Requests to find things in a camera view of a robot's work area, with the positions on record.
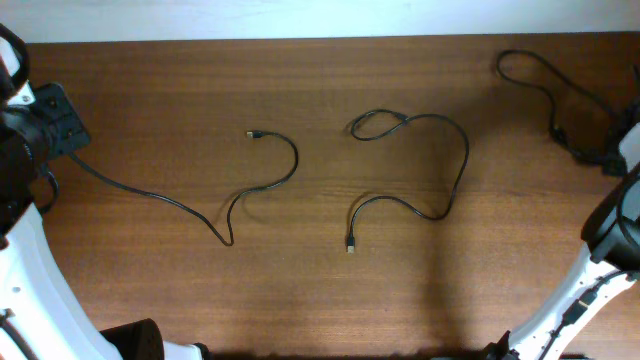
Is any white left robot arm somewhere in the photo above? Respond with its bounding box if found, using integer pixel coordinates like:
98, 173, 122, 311
1, 27, 212, 359

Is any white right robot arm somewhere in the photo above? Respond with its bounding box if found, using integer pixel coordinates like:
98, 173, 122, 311
479, 60, 639, 360

